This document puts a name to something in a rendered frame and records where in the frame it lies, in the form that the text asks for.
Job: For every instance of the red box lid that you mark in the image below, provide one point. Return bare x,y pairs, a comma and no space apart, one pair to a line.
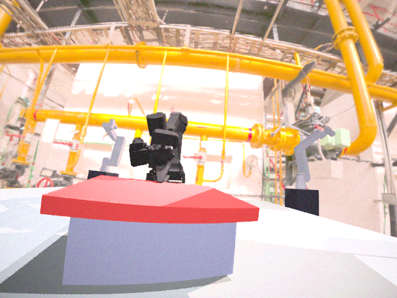
136,200

